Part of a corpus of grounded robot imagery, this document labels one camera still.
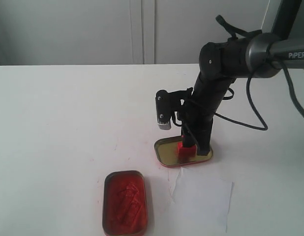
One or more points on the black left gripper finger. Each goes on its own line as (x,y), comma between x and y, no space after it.
(188,139)

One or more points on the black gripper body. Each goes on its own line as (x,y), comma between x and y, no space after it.
(196,117)

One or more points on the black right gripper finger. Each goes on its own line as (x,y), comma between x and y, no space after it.
(204,138)

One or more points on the red plastic stamp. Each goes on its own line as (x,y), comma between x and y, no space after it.
(185,153)

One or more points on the white paper sheet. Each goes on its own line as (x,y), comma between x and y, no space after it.
(200,202)

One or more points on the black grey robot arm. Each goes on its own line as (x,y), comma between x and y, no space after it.
(262,56)

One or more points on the red ink pad tin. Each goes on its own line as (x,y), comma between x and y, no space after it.
(125,211)

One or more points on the gold tin lid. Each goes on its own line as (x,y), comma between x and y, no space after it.
(166,153)

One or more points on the white cabinet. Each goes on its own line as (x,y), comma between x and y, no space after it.
(61,32)

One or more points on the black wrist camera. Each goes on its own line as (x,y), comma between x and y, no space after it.
(170,107)

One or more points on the dark vertical post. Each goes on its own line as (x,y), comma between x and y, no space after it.
(285,17)

